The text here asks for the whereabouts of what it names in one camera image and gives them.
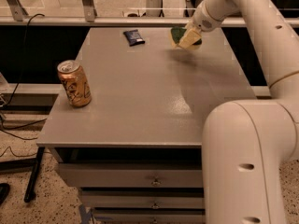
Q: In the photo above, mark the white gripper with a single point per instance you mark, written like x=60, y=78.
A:
x=202, y=20

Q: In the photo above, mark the green and yellow sponge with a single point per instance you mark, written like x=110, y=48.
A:
x=185, y=38

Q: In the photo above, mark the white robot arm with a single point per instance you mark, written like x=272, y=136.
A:
x=245, y=141

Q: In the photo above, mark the blue rxbar wrapper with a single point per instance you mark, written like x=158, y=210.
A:
x=133, y=37

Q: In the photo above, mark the gold soda can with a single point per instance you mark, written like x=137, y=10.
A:
x=75, y=82

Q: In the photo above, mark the grey drawer cabinet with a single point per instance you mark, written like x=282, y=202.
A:
x=149, y=102

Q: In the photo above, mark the top grey drawer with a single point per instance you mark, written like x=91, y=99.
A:
x=129, y=175

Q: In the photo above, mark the grey drawer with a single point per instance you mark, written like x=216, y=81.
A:
x=163, y=198
x=146, y=216
x=129, y=175

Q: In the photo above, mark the middle grey drawer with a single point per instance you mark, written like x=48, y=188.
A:
x=163, y=198

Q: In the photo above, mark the bottom grey drawer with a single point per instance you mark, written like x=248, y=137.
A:
x=146, y=216

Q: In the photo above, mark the black metal stand leg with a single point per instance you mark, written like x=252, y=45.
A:
x=30, y=191

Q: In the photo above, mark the metal railing frame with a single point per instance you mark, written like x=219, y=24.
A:
x=93, y=11

